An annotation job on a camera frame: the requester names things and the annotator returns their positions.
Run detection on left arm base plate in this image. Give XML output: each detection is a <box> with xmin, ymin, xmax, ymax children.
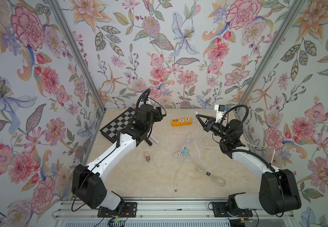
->
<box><xmin>97</xmin><ymin>202</ymin><xmax>137</xmax><ymax>218</ymax></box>

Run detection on black white checkerboard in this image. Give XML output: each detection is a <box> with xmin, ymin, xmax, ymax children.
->
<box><xmin>100</xmin><ymin>107</ymin><xmax>135</xmax><ymax>143</ymax></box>

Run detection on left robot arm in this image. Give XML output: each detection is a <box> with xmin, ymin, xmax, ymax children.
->
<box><xmin>71</xmin><ymin>89</ymin><xmax>166</xmax><ymax>211</ymax></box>

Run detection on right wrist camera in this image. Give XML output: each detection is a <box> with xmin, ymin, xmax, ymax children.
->
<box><xmin>214</xmin><ymin>105</ymin><xmax>227</xmax><ymax>123</ymax></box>

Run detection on white bundled USB cable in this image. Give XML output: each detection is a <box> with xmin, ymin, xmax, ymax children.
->
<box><xmin>174</xmin><ymin>164</ymin><xmax>226</xmax><ymax>193</ymax></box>

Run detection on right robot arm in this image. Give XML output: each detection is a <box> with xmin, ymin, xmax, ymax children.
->
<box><xmin>196</xmin><ymin>105</ymin><xmax>302</xmax><ymax>217</ymax></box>

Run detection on teal USB charger plug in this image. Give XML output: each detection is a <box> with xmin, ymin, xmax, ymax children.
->
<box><xmin>182</xmin><ymin>148</ymin><xmax>188</xmax><ymax>157</ymax></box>

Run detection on aluminium front rail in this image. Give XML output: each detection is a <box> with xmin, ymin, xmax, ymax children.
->
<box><xmin>52</xmin><ymin>197</ymin><xmax>297</xmax><ymax>227</ymax></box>

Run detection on orange power strip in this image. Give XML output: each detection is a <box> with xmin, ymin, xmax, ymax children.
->
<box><xmin>171</xmin><ymin>118</ymin><xmax>193</xmax><ymax>127</ymax></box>

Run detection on pinkish white USB cable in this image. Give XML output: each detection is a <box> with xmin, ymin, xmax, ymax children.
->
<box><xmin>171</xmin><ymin>114</ymin><xmax>210</xmax><ymax>164</ymax></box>

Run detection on black electric toothbrush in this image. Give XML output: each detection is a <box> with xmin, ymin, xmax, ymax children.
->
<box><xmin>145</xmin><ymin>138</ymin><xmax>153</xmax><ymax>146</ymax></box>

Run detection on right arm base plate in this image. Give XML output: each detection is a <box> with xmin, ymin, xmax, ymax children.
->
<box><xmin>208</xmin><ymin>201</ymin><xmax>253</xmax><ymax>218</ymax></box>

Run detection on white pink electric toothbrush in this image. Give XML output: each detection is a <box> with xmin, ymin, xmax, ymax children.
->
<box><xmin>150</xmin><ymin>135</ymin><xmax>160</xmax><ymax>144</ymax></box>

